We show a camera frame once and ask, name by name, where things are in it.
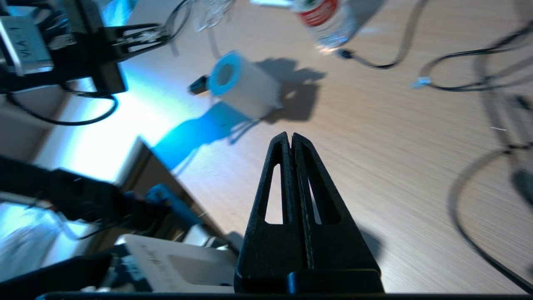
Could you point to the black plastic clip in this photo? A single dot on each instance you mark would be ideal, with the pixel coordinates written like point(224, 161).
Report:
point(199, 85)

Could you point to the water bottle red cap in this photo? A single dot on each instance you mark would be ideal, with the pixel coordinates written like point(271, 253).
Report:
point(329, 25)

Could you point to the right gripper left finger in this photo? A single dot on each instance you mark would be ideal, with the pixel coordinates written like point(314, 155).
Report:
point(270, 250)

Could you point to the white router with antennas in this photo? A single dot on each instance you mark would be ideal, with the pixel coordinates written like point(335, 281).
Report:
point(270, 2)

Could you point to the white toilet paper roll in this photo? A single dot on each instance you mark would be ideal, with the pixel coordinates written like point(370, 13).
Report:
point(245, 89)

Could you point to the white robot body panel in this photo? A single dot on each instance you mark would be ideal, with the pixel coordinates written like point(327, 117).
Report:
point(166, 266)

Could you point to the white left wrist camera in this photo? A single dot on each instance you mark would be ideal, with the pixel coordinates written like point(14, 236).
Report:
point(25, 46)

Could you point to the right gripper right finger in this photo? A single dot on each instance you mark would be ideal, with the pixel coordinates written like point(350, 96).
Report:
point(333, 246)

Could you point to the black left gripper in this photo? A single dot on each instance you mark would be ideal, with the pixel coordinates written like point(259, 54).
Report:
point(91, 62)

